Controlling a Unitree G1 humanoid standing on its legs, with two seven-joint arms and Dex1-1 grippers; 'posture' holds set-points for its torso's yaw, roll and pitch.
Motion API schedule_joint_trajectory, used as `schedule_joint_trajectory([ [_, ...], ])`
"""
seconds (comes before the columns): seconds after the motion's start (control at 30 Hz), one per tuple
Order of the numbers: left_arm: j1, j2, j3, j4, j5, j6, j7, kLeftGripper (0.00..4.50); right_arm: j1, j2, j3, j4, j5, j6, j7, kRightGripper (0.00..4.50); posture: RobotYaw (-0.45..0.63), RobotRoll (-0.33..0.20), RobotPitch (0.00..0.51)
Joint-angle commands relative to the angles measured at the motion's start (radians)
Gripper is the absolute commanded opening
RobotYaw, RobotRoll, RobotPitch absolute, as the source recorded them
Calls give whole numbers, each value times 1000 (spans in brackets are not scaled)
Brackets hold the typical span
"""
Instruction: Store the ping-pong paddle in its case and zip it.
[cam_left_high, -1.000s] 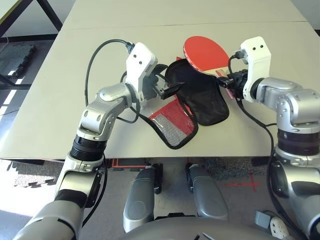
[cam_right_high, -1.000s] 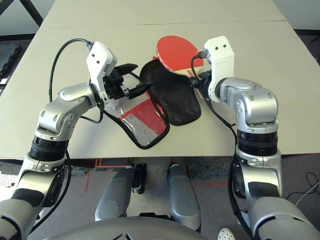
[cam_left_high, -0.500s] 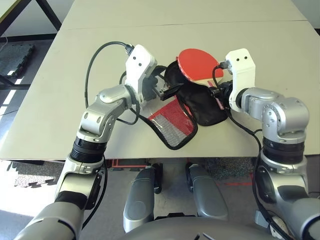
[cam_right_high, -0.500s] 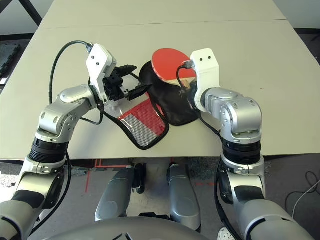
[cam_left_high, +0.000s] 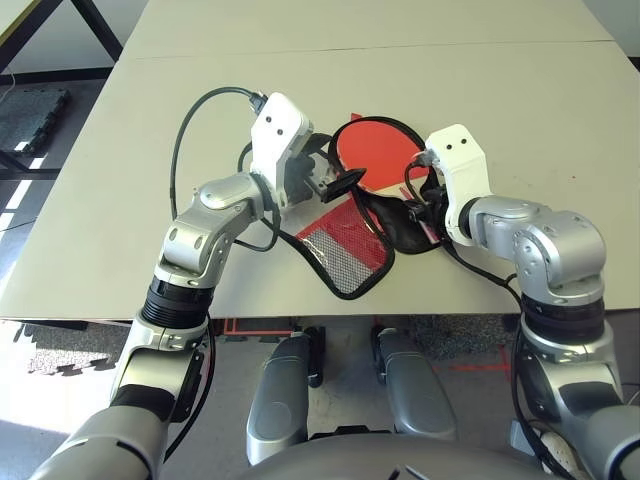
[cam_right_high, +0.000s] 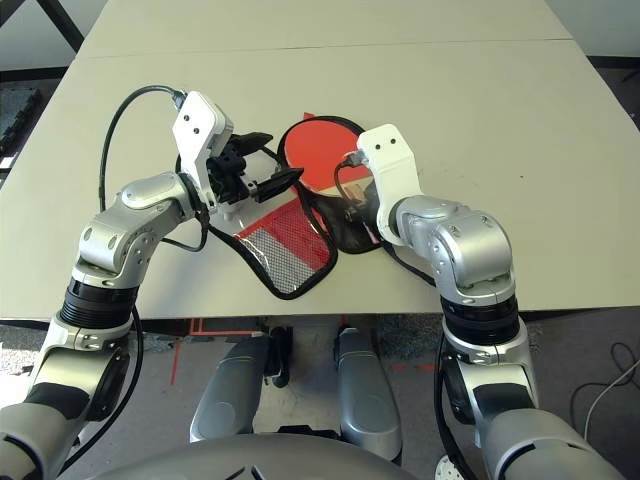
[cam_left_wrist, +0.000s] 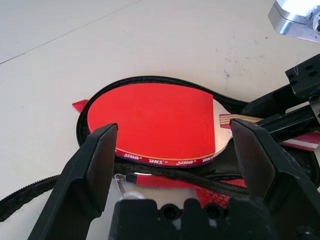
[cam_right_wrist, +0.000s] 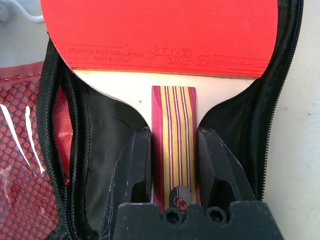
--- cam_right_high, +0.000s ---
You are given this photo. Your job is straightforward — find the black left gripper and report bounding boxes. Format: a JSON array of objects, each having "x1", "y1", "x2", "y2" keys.
[{"x1": 207, "y1": 132, "x2": 305, "y2": 204}]

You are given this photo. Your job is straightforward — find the red ping-pong paddle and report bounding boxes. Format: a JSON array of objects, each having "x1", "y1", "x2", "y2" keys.
[{"x1": 282, "y1": 119, "x2": 374, "y2": 196}]

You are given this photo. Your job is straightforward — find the red black paddle case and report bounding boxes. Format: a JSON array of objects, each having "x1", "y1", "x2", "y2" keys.
[{"x1": 174, "y1": 112, "x2": 384, "y2": 301}]

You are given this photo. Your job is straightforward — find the dark framed side table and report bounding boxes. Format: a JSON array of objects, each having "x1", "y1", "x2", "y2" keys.
[{"x1": 0, "y1": 0, "x2": 87, "y2": 71}]

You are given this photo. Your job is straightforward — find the grey left robot leg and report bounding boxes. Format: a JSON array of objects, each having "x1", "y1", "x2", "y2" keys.
[{"x1": 188, "y1": 327, "x2": 296, "y2": 446}]

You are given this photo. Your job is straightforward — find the grey robot leg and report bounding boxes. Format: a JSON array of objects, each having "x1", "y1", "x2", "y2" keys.
[
  {"x1": 188, "y1": 327, "x2": 296, "y2": 446},
  {"x1": 333, "y1": 324, "x2": 403, "y2": 464}
]

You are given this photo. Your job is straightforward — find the black foam floor mat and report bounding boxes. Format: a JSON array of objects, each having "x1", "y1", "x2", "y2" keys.
[{"x1": 0, "y1": 82, "x2": 42, "y2": 171}]

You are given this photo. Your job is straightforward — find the grey right robot leg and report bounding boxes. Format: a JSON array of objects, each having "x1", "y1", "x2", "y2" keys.
[{"x1": 333, "y1": 324, "x2": 403, "y2": 464}]

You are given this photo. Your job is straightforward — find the grey robot torso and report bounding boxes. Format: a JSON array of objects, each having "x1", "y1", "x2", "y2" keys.
[{"x1": 89, "y1": 432, "x2": 416, "y2": 480}]

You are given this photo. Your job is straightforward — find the speckled grey foam mat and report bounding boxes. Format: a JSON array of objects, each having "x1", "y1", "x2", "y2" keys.
[{"x1": 0, "y1": 324, "x2": 57, "y2": 382}]

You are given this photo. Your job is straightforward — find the white perforated shoe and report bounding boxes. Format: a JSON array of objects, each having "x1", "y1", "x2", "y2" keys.
[{"x1": 434, "y1": 452, "x2": 467, "y2": 480}]

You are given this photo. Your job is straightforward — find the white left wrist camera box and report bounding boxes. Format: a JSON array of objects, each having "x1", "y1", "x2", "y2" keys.
[{"x1": 172, "y1": 91, "x2": 235, "y2": 221}]

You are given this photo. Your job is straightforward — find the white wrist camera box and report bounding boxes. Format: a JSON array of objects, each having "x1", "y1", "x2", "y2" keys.
[
  {"x1": 172, "y1": 91, "x2": 235, "y2": 221},
  {"x1": 356, "y1": 124, "x2": 424, "y2": 246}
]

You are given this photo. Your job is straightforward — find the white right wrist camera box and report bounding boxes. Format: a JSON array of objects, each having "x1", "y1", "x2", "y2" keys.
[{"x1": 356, "y1": 124, "x2": 424, "y2": 246}]

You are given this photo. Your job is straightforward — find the black left wrist camera cable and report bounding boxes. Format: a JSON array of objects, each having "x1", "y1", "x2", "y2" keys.
[{"x1": 98, "y1": 84, "x2": 210, "y2": 252}]

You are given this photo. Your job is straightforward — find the black floor cable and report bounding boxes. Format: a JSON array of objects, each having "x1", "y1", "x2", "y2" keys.
[{"x1": 608, "y1": 342, "x2": 640, "y2": 387}]

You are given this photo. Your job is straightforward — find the grey floor cable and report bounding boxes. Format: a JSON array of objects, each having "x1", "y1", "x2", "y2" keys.
[{"x1": 583, "y1": 362, "x2": 640, "y2": 437}]

